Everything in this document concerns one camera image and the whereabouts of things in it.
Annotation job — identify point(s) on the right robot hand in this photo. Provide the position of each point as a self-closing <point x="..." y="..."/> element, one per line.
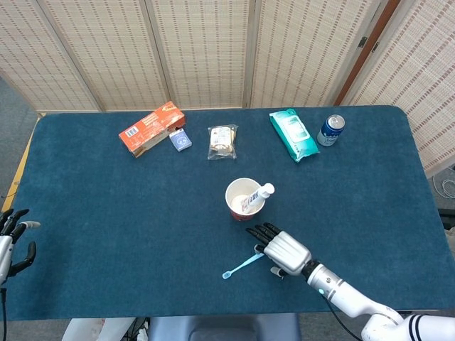
<point x="288" y="252"/>

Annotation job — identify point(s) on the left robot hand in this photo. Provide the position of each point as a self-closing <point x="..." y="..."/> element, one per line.
<point x="5" y="245"/>

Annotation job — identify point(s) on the light blue toothbrush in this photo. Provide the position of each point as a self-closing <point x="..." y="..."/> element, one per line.
<point x="241" y="265"/>

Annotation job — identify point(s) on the white toothpaste tube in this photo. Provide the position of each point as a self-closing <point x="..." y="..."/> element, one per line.
<point x="259" y="193"/>

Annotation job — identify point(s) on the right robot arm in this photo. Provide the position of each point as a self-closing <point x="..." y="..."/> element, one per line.
<point x="341" y="287"/>

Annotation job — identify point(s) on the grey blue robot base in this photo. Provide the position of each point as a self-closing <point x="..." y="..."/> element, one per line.
<point x="220" y="328"/>

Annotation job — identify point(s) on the red paper cup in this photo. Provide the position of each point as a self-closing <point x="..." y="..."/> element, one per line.
<point x="236" y="193"/>

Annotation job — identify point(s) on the blue table cloth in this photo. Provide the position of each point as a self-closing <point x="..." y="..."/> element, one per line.
<point x="106" y="213"/>

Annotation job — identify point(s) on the white plastic cover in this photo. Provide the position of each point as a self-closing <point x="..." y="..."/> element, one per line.
<point x="85" y="330"/>

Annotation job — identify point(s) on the green wet wipes pack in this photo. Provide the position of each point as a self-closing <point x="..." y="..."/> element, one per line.
<point x="293" y="133"/>

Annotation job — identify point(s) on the blue white drink can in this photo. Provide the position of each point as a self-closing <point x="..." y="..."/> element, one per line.
<point x="330" y="133"/>

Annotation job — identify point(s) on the bread in clear bag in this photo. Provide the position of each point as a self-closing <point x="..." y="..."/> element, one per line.
<point x="222" y="140"/>

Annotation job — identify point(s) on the small blue tissue pack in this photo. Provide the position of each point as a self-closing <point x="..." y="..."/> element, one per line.
<point x="180" y="140"/>

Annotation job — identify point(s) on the black equipment piece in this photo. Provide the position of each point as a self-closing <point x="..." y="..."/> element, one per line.
<point x="448" y="216"/>

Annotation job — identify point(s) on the orange biscuit box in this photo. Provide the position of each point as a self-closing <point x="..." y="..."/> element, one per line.
<point x="149" y="129"/>

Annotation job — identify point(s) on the black metal hinge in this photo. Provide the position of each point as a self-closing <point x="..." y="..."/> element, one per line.
<point x="362" y="42"/>
<point x="375" y="47"/>

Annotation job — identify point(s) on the woven bamboo folding screen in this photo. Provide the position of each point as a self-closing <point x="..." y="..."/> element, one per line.
<point x="426" y="71"/>
<point x="106" y="46"/>

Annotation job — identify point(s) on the brown wooden post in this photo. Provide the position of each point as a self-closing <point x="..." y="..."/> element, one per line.
<point x="369" y="46"/>

